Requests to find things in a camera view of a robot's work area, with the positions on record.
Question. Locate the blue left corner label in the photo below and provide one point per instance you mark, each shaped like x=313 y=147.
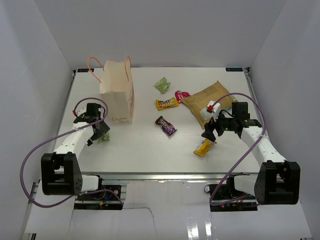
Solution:
x=85 y=70

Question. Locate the brown purple M&M's packet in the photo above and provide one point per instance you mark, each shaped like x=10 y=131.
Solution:
x=166 y=126

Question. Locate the yellow M&M's packet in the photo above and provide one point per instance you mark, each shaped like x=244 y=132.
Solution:
x=166 y=104

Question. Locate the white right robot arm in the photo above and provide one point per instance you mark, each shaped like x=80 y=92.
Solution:
x=278 y=180

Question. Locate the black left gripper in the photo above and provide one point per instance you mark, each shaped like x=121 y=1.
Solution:
x=104 y=128

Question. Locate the pink red snack packet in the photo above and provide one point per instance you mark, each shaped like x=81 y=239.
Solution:
x=179 y=95

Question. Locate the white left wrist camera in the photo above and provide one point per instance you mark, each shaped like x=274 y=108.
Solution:
x=81 y=115

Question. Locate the aluminium front rail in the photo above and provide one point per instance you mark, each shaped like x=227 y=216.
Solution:
x=157 y=176

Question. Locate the cream paper bag orange handles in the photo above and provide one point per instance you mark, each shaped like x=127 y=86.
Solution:
x=117 y=89

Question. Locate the green crumpled snack packet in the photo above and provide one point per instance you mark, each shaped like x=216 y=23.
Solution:
x=162 y=85

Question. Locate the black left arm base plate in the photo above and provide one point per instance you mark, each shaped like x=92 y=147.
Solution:
x=104 y=197

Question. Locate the yellow snack bar packet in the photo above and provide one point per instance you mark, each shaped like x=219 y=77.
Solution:
x=204 y=147

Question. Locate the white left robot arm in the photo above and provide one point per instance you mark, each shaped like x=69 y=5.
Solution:
x=60 y=170

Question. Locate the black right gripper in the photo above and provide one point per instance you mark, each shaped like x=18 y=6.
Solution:
x=210 y=127

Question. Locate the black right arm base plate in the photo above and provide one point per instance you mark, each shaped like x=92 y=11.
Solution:
x=241 y=205

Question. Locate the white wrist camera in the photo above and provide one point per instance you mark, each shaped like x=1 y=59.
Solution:
x=212 y=110
x=81 y=115

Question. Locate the large brown kraft snack bag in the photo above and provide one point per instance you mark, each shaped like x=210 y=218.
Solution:
x=198 y=102

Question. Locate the green snack packet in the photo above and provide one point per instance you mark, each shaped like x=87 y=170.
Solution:
x=104 y=138
x=162 y=85

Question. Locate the blue right corner label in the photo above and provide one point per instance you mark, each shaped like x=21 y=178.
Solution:
x=234 y=69

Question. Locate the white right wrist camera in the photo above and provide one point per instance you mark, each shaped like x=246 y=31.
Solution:
x=212 y=110

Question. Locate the blue corner label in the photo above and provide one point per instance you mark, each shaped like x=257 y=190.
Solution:
x=85 y=70
x=234 y=69

